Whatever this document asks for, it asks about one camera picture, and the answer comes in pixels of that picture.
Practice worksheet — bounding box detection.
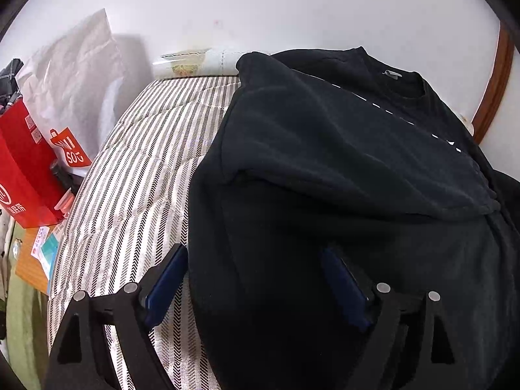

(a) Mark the brown wooden door frame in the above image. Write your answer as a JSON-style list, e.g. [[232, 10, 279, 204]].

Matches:
[[473, 22, 516, 145]]

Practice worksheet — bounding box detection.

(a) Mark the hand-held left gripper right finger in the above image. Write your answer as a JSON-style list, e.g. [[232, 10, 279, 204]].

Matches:
[[319, 246, 476, 390]]

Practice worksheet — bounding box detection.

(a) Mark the dark plaid cloth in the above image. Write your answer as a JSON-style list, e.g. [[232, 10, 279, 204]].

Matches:
[[0, 59, 25, 110]]

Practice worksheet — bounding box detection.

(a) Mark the black sweatshirt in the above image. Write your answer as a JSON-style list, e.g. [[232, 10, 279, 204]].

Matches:
[[189, 47, 520, 390]]

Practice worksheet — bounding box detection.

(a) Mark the striped bed mattress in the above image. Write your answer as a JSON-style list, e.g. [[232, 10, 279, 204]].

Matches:
[[46, 75, 244, 390]]

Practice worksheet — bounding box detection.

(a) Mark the red paper bag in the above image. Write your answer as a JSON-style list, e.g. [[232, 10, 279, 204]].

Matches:
[[0, 99, 76, 228]]

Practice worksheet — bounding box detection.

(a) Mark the blue and white packet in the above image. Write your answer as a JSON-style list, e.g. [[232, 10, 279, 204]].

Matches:
[[30, 225, 66, 277]]

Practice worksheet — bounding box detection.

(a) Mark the white plastic bag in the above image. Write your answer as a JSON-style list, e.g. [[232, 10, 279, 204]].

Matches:
[[18, 8, 126, 177]]

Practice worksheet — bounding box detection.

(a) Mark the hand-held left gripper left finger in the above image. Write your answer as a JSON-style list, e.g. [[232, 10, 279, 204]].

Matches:
[[43, 243, 189, 390]]

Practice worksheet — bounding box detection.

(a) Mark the rolled white printed quilt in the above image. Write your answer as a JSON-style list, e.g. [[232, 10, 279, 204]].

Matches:
[[152, 47, 273, 79]]

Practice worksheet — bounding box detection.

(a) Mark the green cloth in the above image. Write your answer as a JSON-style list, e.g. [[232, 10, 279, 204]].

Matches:
[[0, 276, 51, 374]]

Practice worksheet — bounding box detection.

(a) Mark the wooden stool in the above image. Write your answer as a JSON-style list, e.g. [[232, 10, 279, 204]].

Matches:
[[15, 227, 61, 293]]

